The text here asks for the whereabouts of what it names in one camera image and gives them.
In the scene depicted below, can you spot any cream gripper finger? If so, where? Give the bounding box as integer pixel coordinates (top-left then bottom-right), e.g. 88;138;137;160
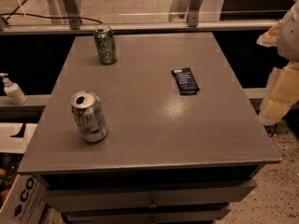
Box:
258;61;299;126
256;21;281;47

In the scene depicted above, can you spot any white green 7up can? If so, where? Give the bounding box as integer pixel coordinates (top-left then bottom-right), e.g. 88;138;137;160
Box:
70;91;107;143

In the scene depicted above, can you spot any green soda can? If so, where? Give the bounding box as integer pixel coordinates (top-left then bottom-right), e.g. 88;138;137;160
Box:
93;24;117;64

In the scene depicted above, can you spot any dark blue snack bar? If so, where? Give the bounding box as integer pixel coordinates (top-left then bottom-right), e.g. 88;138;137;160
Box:
171;67;200;95

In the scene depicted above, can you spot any grey drawer cabinet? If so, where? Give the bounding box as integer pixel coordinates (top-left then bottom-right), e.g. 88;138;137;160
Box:
19;33;280;224

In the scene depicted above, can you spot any grey metal railing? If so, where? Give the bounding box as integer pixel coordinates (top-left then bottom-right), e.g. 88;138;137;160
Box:
0;0;299;36

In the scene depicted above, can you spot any white pump lotion bottle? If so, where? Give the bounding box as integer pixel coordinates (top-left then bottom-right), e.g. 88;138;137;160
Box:
0;73;27;105

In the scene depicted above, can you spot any white tissue box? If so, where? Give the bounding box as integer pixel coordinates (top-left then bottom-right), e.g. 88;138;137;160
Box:
0;122;36;154

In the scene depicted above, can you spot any white cardboard box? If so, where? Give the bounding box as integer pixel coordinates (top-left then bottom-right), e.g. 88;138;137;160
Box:
0;175;46;224

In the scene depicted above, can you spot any black cable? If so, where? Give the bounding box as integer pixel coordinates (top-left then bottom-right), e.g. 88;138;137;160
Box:
0;0;104;25

